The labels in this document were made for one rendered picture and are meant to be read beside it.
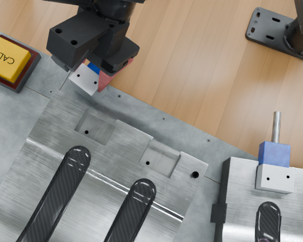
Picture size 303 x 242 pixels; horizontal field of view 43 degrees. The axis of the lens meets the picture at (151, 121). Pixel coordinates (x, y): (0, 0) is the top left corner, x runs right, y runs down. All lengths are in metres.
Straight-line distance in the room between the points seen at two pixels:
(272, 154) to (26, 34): 0.49
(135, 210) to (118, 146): 0.10
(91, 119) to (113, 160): 0.08
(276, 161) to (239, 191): 0.08
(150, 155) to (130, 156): 0.04
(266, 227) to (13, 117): 0.46
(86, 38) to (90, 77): 0.15
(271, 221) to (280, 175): 0.08
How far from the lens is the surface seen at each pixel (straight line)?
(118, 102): 0.69
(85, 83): 0.65
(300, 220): 0.65
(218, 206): 0.64
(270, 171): 0.61
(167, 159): 0.60
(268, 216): 0.64
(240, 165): 0.63
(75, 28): 0.52
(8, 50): 0.72
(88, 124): 0.62
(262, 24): 0.78
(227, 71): 0.73
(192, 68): 0.72
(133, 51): 0.59
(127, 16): 0.55
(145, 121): 0.68
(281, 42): 0.78
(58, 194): 0.59
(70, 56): 0.50
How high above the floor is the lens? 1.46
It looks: 75 degrees down
